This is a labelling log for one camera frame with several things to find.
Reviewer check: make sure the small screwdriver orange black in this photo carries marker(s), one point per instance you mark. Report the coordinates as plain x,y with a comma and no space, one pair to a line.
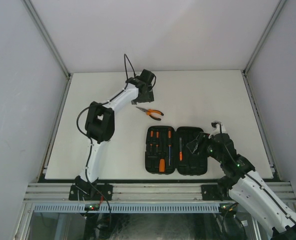
151,141

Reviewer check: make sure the small precision screwdriver orange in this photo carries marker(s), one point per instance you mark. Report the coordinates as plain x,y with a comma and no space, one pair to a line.
157,141

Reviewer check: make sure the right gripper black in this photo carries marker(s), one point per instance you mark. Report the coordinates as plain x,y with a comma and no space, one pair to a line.
203,139

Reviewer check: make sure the grey slotted cable duct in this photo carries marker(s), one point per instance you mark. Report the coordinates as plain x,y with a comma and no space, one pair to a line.
128,208

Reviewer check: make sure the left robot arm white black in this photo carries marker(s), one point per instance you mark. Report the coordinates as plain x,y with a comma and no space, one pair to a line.
97,123

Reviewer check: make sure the claw hammer orange black handle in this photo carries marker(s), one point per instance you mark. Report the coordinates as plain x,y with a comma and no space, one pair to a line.
162,165

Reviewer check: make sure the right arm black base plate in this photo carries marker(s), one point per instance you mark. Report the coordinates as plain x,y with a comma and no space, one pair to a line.
214,192

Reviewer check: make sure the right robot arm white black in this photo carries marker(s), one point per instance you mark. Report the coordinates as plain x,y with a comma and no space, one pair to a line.
246,187

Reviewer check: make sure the long nose pliers orange handles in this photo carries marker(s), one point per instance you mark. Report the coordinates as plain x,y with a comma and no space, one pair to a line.
151,113

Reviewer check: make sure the aluminium front rail frame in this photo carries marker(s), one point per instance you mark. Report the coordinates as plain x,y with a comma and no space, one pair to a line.
122,192

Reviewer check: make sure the black plastic tool case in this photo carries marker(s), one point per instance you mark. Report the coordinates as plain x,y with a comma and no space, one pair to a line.
192,165

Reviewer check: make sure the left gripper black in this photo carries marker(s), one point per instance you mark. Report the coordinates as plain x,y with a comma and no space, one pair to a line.
148,98

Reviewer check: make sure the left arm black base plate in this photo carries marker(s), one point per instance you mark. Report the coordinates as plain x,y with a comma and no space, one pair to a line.
88,193

